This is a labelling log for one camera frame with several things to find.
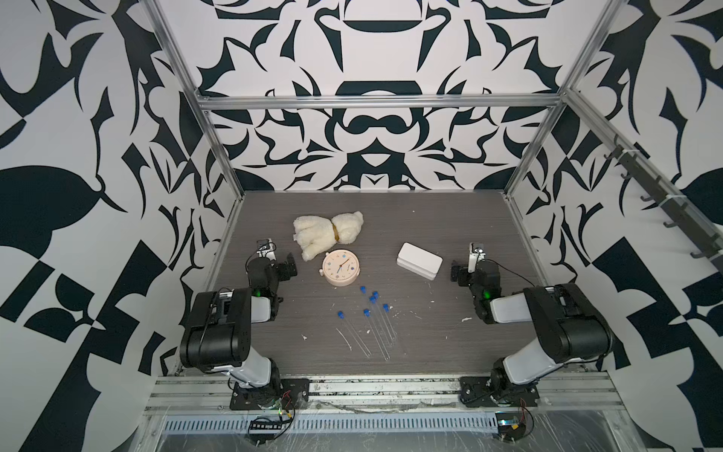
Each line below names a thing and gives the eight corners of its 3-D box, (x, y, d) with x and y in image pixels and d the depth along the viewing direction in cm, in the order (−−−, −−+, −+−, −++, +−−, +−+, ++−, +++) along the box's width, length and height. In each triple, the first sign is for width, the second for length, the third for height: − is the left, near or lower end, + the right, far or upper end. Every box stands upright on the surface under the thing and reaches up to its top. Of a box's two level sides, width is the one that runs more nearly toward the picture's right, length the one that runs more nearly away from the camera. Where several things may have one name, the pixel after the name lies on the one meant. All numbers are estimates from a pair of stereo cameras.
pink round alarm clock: (319, 286, 95) (318, 282, 93) (322, 253, 103) (322, 249, 101) (359, 286, 95) (359, 283, 93) (360, 253, 103) (360, 249, 101)
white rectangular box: (394, 265, 100) (395, 257, 96) (402, 248, 105) (404, 240, 101) (434, 282, 96) (437, 275, 92) (441, 263, 101) (444, 256, 97)
